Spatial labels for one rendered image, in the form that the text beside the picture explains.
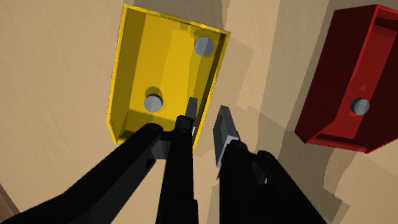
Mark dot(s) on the yellow bin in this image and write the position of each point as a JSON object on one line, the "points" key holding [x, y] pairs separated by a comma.
{"points": [[155, 55]]}

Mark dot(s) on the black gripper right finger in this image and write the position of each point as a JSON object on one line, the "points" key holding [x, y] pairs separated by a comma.
{"points": [[240, 194]]}

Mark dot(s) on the grey steel disc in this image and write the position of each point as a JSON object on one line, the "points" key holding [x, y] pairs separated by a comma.
{"points": [[203, 46], [359, 106], [153, 103]]}

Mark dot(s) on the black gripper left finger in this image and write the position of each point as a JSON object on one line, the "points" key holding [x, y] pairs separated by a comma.
{"points": [[101, 193]]}

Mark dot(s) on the red bin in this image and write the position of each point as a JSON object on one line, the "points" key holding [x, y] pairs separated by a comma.
{"points": [[372, 74]]}

